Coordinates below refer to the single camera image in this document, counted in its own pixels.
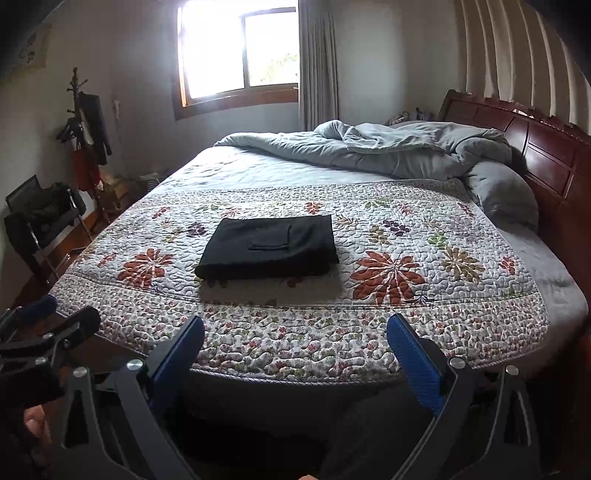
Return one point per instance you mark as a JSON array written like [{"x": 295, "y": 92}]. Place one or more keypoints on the black pants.
[{"x": 268, "y": 251}]

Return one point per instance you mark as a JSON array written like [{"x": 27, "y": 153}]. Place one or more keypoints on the white wall switch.
[{"x": 117, "y": 108}]

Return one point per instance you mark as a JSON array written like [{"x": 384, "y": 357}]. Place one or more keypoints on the grey curtain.
[{"x": 316, "y": 69}]

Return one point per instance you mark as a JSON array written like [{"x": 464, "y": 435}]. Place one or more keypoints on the wooden coat rack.
[{"x": 74, "y": 85}]

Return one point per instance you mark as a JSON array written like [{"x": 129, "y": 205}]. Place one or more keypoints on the person's left hand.
[{"x": 37, "y": 422}]

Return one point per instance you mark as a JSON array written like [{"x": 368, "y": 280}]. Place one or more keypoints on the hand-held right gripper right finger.
[{"x": 415, "y": 364}]

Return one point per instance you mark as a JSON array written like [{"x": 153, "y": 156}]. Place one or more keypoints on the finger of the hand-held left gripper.
[
  {"x": 81, "y": 323},
  {"x": 39, "y": 308}
]

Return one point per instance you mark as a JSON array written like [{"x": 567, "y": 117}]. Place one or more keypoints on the person's grey trouser leg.
[{"x": 369, "y": 434}]

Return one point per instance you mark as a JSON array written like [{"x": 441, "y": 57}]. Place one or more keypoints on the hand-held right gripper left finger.
[{"x": 178, "y": 364}]

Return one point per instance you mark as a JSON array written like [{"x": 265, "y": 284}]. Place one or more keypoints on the black chair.
[{"x": 41, "y": 217}]

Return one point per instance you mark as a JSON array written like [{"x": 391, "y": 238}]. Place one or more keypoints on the black jacket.
[{"x": 97, "y": 124}]

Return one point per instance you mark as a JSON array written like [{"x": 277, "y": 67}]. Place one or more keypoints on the floral quilted bedspread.
[{"x": 323, "y": 323}]

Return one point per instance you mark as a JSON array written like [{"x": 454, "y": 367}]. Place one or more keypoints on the wooden framed window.
[{"x": 212, "y": 55}]

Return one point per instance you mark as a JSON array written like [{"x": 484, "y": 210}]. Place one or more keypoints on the grey comforter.
[{"x": 369, "y": 147}]

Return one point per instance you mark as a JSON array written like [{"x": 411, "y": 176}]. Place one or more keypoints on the wooden headboard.
[{"x": 554, "y": 157}]

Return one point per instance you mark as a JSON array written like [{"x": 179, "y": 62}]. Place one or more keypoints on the grey pillow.
[{"x": 503, "y": 194}]

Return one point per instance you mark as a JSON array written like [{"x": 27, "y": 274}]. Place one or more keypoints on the red garment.
[{"x": 85, "y": 168}]

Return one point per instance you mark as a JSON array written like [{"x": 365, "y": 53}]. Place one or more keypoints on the framed wall picture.
[{"x": 30, "y": 53}]

